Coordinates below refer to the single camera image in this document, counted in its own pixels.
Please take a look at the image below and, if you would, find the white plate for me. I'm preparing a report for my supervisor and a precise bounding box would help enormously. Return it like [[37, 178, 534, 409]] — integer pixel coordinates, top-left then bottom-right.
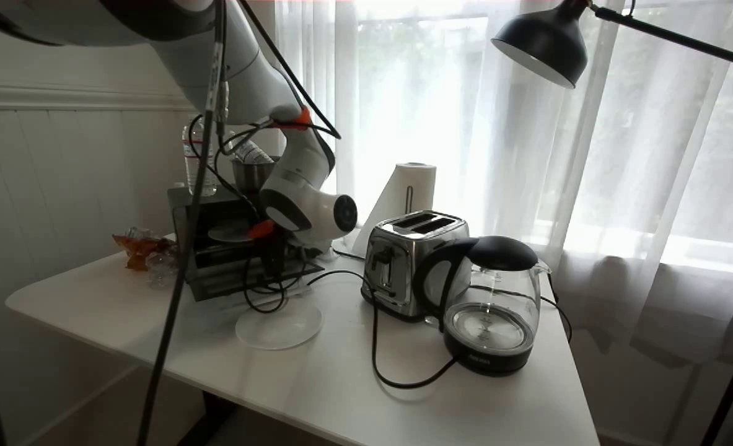
[[208, 221, 257, 243], [235, 296, 324, 351]]

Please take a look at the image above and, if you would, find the toaster oven door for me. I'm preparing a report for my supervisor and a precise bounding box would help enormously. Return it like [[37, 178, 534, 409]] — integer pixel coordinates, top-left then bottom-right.
[[187, 260, 326, 303]]

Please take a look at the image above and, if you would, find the black toaster oven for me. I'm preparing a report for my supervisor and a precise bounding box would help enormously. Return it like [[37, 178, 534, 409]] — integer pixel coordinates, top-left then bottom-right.
[[167, 185, 327, 303]]

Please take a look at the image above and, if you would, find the metal cup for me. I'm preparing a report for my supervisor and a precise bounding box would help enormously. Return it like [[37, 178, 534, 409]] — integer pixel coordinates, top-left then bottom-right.
[[231, 156, 278, 193]]

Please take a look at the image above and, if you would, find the crumpled plastic bottle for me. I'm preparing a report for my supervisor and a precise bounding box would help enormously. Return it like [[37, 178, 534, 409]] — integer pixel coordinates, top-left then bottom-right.
[[232, 139, 274, 165]]

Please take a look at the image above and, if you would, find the silver toaster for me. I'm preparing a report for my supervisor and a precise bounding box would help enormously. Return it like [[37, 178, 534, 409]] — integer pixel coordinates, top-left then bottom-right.
[[361, 210, 472, 323]]

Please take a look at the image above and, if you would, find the clear water bottle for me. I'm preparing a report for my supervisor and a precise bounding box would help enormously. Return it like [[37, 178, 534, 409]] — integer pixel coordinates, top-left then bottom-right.
[[182, 116, 219, 198]]

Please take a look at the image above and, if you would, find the crumpled orange plastic wrap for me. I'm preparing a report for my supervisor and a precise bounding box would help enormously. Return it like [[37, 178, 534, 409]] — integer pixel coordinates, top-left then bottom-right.
[[112, 227, 179, 290]]

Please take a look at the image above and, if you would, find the paper towel roll on holder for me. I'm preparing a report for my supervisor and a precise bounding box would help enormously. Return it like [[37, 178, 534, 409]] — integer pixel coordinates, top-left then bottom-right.
[[333, 162, 437, 258]]

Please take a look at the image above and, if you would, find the glass electric kettle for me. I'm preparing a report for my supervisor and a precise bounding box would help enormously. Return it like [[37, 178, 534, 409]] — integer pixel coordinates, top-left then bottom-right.
[[412, 235, 553, 377]]

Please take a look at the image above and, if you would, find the black lamp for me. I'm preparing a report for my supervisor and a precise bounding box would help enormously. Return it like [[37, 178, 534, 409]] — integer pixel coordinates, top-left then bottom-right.
[[491, 0, 733, 446]]

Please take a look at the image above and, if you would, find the white sheer curtain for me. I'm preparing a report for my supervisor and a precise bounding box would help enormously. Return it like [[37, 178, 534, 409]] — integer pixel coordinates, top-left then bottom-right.
[[273, 0, 733, 367]]

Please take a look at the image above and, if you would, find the black cable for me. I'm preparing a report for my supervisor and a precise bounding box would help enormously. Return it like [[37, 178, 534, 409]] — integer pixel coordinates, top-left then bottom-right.
[[306, 269, 461, 390], [538, 273, 573, 343]]

